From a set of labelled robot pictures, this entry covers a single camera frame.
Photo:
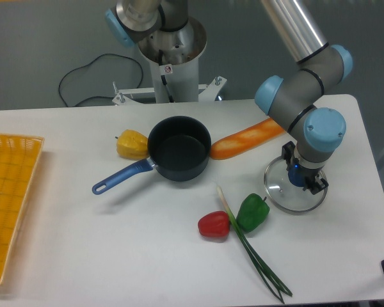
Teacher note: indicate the glass lid with blue knob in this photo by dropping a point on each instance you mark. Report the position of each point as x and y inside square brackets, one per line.
[286, 196]

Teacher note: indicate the white base frame with bolts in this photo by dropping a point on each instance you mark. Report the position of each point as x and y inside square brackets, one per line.
[207, 93]

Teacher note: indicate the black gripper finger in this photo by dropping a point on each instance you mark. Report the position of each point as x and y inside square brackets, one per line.
[315, 185]
[287, 153]

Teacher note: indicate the dark blue saucepan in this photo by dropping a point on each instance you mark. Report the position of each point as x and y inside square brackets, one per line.
[178, 149]

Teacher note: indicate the orange baguette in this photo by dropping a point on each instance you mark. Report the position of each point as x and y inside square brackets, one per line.
[245, 140]

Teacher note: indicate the green bell pepper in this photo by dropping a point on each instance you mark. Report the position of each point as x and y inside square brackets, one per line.
[252, 213]

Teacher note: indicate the red bell pepper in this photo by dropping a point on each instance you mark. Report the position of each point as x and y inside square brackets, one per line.
[214, 225]

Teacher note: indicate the green spring onion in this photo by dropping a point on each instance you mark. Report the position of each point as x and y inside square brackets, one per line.
[274, 284]

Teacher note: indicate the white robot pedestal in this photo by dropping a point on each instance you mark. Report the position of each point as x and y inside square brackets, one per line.
[173, 60]

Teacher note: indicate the yellow woven basket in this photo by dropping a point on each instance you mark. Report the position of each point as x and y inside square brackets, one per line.
[19, 157]

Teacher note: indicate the yellow bell pepper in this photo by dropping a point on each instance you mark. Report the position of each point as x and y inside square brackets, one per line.
[132, 145]

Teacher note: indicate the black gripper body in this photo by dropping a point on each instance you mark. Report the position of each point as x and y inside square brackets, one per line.
[302, 169]

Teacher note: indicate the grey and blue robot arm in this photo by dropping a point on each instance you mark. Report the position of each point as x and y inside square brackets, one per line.
[290, 102]

